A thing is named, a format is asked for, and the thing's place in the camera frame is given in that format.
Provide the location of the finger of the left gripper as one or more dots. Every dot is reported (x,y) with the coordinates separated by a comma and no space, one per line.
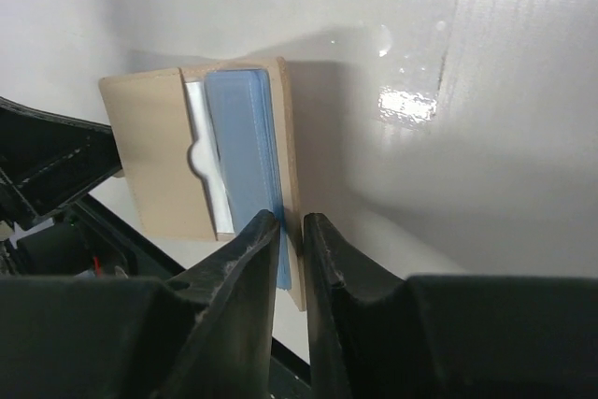
(49,161)

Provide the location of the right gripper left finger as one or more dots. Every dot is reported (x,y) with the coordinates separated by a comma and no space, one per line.
(212,328)

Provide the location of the beige card holder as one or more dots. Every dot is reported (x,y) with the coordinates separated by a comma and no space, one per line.
(204,148)

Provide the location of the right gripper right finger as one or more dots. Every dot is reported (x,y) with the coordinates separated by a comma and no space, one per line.
(365,326)

